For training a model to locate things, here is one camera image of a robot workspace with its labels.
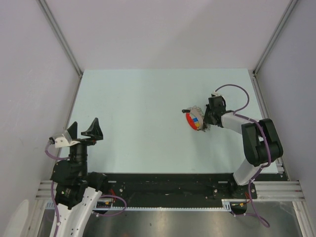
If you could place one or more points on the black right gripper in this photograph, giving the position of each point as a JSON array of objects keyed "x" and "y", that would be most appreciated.
[{"x": 206, "y": 120}]

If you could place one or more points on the aluminium left corner post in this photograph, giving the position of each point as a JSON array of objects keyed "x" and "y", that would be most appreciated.
[{"x": 48, "y": 14}]

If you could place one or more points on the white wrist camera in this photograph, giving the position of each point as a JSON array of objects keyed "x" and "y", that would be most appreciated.
[
  {"x": 216, "y": 94},
  {"x": 62, "y": 140}
]

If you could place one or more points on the aluminium right side rail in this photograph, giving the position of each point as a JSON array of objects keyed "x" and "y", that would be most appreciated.
[{"x": 270, "y": 131}]

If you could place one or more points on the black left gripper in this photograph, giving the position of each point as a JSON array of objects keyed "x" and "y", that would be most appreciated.
[{"x": 94, "y": 131}]

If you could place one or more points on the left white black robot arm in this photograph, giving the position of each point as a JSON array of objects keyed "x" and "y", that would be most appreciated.
[{"x": 74, "y": 190}]

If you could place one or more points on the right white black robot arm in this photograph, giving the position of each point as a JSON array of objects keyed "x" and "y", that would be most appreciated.
[{"x": 261, "y": 145}]

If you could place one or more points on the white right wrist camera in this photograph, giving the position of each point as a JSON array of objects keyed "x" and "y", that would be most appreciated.
[{"x": 216, "y": 94}]

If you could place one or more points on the aluminium corner post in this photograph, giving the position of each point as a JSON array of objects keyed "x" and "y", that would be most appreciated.
[
  {"x": 48, "y": 14},
  {"x": 275, "y": 35}
]

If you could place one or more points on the aluminium right corner post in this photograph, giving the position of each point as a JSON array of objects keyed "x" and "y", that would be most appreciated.
[{"x": 275, "y": 35}]

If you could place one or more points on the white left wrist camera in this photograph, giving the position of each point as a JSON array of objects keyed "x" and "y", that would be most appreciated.
[{"x": 62, "y": 140}]

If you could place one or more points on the black mounting base plate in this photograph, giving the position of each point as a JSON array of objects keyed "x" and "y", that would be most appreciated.
[{"x": 169, "y": 190}]

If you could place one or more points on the white slotted cable duct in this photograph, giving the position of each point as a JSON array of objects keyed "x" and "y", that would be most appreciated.
[{"x": 223, "y": 206}]

